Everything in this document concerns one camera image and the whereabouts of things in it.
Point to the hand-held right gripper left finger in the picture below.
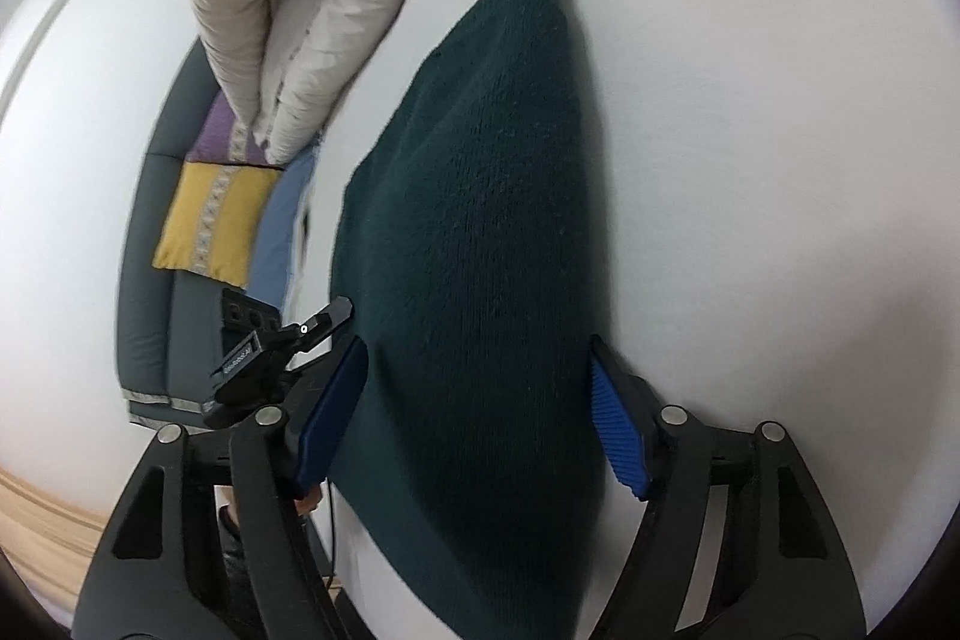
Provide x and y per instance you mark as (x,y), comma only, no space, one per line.
(330,415)

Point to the blue pillow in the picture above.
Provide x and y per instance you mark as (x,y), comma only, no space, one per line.
(274,235)

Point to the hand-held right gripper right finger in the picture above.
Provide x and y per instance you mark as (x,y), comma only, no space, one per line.
(619,430)

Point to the purple cushion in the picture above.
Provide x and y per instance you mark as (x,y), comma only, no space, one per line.
(214,134)

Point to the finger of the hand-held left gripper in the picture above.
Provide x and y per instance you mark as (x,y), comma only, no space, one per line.
(322,319)

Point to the beige folded duvet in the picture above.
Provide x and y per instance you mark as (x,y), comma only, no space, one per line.
(300,10)

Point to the yellow cushion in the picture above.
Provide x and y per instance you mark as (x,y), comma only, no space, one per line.
(195,220)

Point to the dark green knit sweater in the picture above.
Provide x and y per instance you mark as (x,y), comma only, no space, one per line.
(480,235)

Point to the white bed sheet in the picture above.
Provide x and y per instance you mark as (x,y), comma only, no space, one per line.
(750,160)

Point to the dark grey sofa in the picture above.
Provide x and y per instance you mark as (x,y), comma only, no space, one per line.
(146,310)

